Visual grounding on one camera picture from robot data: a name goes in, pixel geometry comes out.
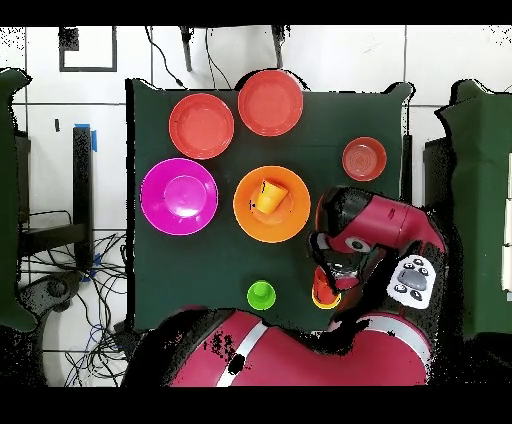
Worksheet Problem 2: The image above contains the green cloth covered table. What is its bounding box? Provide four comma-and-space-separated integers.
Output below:
435, 79, 512, 339
0, 68, 39, 333

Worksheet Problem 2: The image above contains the black power strip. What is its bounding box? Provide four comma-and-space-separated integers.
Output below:
112, 320, 141, 355

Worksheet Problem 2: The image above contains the tangle of black cables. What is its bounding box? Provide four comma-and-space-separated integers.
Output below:
19, 231, 137, 387

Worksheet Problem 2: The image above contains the black square frame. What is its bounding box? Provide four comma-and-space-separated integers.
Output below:
58, 26, 118, 74

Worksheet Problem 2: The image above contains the black round device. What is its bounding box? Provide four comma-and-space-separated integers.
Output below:
17, 270, 83, 317

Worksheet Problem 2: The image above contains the red cup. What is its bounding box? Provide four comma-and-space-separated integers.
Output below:
312, 266, 341, 306

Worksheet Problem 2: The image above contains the black upright bar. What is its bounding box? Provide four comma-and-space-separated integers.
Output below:
401, 134, 413, 203

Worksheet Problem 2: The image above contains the black post with blue tape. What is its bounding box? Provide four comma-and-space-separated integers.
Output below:
72, 124, 98, 271

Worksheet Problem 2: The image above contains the black stand leg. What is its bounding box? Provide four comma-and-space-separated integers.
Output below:
178, 26, 194, 73
270, 25, 286, 70

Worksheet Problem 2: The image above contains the large pink bowl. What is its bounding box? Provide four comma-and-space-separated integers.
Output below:
139, 157, 220, 237

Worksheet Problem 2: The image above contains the orange cup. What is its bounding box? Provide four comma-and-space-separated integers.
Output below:
252, 179, 290, 215

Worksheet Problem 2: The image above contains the yellow cup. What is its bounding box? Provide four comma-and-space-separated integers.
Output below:
311, 287, 342, 311

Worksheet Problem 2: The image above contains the black cable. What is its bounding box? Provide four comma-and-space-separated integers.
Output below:
144, 26, 187, 90

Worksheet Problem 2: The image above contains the large red bowl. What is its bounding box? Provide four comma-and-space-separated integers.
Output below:
168, 92, 236, 161
237, 69, 305, 137

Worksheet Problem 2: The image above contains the small red bowl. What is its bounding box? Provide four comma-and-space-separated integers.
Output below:
341, 136, 388, 182

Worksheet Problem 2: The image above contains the large orange bowl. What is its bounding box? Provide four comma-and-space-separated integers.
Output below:
232, 165, 312, 244

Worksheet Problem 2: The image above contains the green cup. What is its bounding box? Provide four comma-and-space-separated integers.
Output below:
246, 279, 278, 311

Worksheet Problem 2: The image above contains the dark green table cloth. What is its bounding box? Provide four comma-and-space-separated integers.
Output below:
125, 78, 415, 334

